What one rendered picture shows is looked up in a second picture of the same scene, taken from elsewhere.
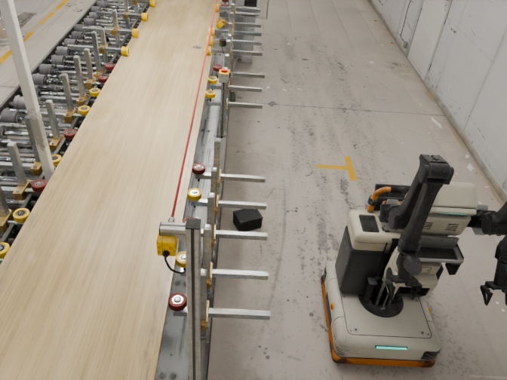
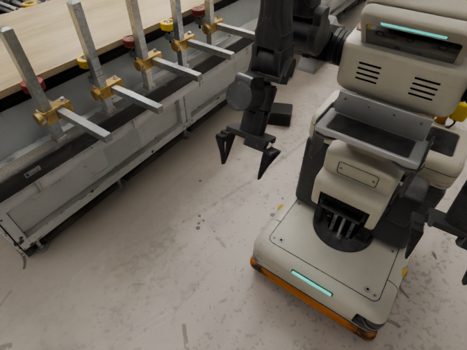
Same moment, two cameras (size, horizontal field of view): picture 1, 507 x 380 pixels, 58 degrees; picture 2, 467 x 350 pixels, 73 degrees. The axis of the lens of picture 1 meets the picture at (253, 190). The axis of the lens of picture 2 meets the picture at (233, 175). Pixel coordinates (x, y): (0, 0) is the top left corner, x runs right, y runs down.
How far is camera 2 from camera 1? 1.68 m
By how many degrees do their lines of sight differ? 29
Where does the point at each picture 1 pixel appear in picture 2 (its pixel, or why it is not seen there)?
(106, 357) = not seen: outside the picture
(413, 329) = (357, 278)
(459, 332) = (452, 328)
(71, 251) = (20, 30)
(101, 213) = not seen: hidden behind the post
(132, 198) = (112, 14)
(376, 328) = (307, 251)
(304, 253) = not seen: hidden behind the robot
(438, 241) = (388, 116)
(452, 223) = (424, 77)
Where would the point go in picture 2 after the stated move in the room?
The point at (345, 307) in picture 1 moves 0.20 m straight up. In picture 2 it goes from (290, 214) to (296, 187)
